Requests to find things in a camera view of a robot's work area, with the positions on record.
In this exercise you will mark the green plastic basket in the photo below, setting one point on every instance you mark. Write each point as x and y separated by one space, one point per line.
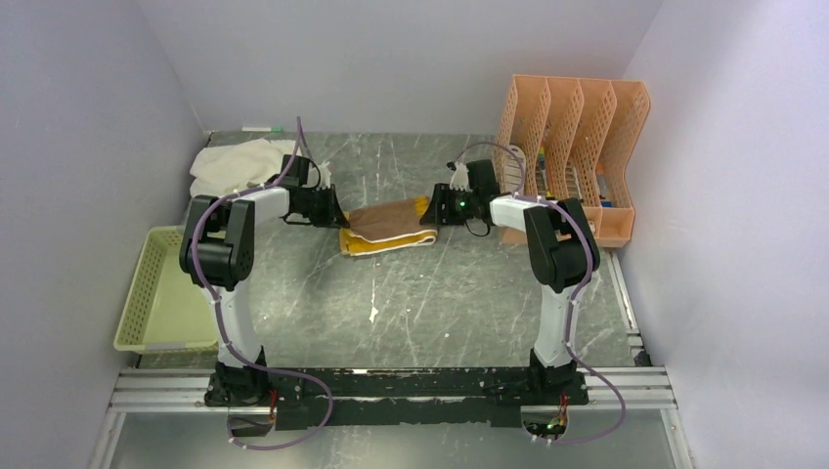
164 312

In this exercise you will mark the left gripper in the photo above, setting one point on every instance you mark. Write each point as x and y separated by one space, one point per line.
333 216

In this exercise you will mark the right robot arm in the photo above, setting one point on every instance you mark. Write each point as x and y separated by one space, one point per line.
562 252

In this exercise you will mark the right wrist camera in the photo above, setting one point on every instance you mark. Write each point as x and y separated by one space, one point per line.
459 180

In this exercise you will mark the orange file organizer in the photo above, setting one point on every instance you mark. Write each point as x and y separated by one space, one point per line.
573 137

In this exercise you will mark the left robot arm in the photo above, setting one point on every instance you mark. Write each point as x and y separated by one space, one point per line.
217 253

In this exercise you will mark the aluminium frame rails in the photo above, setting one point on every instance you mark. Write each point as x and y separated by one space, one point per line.
641 386

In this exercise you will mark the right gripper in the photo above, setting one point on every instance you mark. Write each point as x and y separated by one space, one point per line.
436 214

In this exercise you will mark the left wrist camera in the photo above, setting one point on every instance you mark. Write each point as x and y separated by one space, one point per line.
324 175

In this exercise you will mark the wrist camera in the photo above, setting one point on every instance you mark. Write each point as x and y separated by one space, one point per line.
324 175
459 180

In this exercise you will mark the yellow brown bear towel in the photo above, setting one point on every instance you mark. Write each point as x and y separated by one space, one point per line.
387 227

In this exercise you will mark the white green marker pen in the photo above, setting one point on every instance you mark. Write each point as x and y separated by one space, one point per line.
257 129

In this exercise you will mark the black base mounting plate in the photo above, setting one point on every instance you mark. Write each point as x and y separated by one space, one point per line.
308 397

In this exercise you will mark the white crumpled towel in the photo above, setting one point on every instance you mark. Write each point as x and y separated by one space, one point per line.
221 170

